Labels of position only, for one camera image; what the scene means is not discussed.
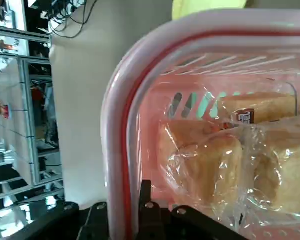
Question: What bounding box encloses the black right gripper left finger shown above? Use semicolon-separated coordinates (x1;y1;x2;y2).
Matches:
14;201;111;240

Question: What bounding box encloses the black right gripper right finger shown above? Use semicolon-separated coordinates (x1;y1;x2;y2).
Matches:
136;179;244;240

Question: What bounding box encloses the small pink slotted basket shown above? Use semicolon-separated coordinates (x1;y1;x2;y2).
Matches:
101;8;300;240

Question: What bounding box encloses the round yellow plate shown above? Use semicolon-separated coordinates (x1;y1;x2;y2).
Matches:
171;0;249;21

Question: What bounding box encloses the aluminium frame structure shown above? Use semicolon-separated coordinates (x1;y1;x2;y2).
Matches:
0;24;66;201

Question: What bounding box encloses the black cable tangle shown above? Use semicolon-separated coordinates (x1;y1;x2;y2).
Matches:
41;0;97;40

